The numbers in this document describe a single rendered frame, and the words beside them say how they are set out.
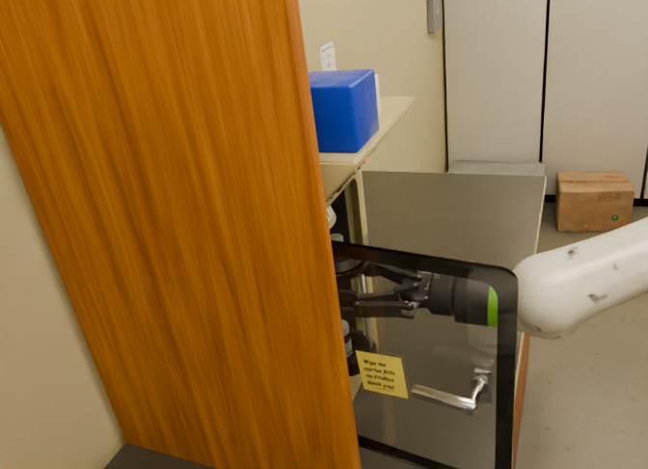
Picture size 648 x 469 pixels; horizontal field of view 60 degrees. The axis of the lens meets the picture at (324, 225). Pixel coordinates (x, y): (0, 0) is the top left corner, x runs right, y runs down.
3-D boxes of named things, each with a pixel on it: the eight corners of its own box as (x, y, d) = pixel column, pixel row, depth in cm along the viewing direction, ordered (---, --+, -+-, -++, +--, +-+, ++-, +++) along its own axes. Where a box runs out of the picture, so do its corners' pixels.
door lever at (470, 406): (423, 376, 81) (422, 363, 80) (489, 394, 76) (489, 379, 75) (410, 401, 77) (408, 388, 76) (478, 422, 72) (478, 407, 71)
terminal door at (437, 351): (335, 433, 99) (303, 234, 81) (511, 496, 84) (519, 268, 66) (332, 437, 98) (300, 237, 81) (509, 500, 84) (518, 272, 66)
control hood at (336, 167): (286, 227, 80) (275, 161, 76) (360, 149, 106) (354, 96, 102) (362, 232, 76) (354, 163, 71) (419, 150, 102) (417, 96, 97)
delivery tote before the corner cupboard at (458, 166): (441, 227, 373) (439, 182, 359) (455, 202, 406) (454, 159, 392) (537, 235, 347) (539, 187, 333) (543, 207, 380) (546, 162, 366)
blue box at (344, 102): (290, 152, 78) (280, 88, 74) (317, 129, 86) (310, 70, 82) (358, 153, 74) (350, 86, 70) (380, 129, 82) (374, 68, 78)
